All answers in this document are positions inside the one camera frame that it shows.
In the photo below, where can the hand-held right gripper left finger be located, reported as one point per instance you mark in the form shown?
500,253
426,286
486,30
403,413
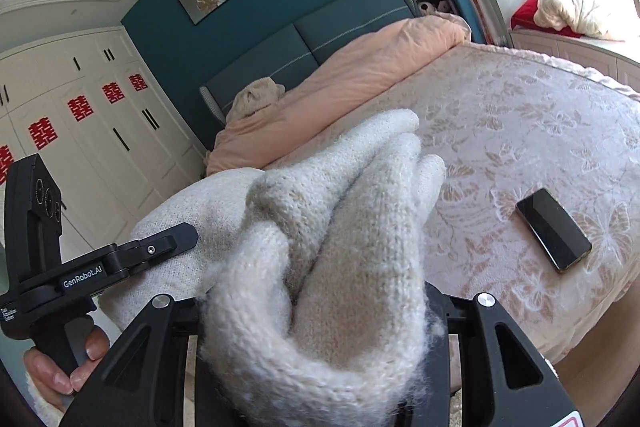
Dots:
167,309

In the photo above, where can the beige crumpled cloth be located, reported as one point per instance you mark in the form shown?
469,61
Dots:
255,99

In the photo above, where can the person's left hand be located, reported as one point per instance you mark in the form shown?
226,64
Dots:
47,377

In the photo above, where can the red paper door decoration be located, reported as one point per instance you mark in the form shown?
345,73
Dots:
80,109
4,157
114,93
42,134
137,82

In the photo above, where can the bed with pink floral cover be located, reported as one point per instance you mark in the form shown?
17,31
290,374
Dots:
525,132

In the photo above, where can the red cushion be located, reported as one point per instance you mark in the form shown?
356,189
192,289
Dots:
525,14

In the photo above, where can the blue upholstered headboard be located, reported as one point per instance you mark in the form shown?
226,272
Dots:
310,32

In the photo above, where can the white sweater with black hearts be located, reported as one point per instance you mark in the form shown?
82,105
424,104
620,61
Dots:
320,257

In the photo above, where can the white bundled cloth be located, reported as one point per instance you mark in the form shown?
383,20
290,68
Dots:
575,12

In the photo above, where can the black smartphone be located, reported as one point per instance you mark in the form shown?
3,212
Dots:
552,229

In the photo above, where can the white wardrobe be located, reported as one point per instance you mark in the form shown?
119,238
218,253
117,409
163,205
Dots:
100,157

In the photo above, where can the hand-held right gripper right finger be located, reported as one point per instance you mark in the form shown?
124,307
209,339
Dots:
477,309

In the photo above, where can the pink duvet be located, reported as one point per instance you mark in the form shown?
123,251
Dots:
360,72

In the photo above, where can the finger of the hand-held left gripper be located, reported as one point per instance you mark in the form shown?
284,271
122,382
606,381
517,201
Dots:
160,247

